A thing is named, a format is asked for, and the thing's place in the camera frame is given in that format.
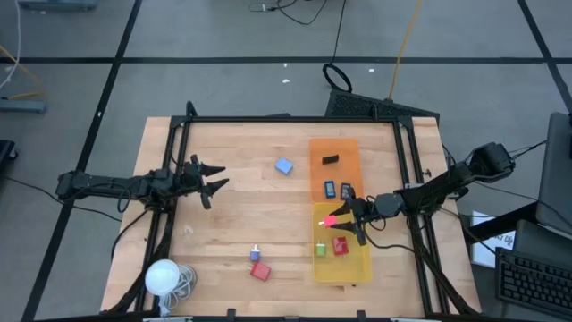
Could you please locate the black hanging cable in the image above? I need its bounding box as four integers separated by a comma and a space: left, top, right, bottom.
322, 0, 353, 94

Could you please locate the yellow hanging cable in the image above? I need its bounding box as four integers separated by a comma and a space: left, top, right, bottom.
387, 0, 424, 100

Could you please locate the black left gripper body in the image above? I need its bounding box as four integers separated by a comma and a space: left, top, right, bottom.
176, 154, 212, 210

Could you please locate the white floor cable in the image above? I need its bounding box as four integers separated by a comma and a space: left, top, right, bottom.
0, 0, 22, 90

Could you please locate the grey laptop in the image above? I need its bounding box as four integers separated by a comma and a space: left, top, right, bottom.
534, 111, 572, 236

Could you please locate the red multi-port USB charger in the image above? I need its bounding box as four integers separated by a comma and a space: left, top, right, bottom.
249, 261, 273, 283

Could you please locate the black metal table frame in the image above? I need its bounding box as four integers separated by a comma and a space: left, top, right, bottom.
109, 100, 479, 317

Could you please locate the yellow floor cable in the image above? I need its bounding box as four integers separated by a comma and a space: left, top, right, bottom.
0, 44, 46, 100

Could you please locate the black floor object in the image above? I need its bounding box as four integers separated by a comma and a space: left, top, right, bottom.
0, 139, 19, 162

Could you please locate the translucent orange plastic bin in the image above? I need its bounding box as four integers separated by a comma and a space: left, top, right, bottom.
308, 137, 364, 205

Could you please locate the red wall charger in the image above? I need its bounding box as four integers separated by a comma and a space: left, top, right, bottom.
332, 236, 350, 257

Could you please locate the white round lamp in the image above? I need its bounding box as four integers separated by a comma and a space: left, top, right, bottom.
144, 258, 181, 297

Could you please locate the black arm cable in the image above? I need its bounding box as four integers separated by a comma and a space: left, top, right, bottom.
359, 218, 419, 256
111, 185, 151, 260

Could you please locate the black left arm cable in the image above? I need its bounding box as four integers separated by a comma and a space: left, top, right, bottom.
111, 185, 151, 260

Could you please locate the black computer keyboard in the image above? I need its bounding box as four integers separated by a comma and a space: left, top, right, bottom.
494, 246, 572, 319

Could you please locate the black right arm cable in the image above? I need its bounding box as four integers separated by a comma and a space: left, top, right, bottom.
359, 218, 419, 256

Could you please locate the grey floor bar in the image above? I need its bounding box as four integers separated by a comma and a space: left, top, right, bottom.
0, 98, 48, 114

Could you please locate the black perforated computer case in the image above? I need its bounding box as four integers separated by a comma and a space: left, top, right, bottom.
324, 88, 441, 122

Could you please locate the grey floor box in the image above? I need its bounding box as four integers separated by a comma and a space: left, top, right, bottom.
17, 0, 99, 12

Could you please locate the thin black floor cable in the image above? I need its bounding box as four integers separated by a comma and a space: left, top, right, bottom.
0, 176, 124, 223

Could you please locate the white paper sheet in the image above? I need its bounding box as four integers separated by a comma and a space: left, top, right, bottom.
471, 210, 517, 268

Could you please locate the translucent yellow plastic bin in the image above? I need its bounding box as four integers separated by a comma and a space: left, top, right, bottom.
311, 201, 374, 284

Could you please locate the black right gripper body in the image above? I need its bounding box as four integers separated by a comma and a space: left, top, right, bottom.
352, 192, 406, 246

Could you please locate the white coiled cable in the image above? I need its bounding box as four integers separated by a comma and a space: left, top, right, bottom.
158, 263, 198, 317

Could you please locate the lavender cube USB charger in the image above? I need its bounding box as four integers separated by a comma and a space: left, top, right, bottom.
274, 157, 295, 176

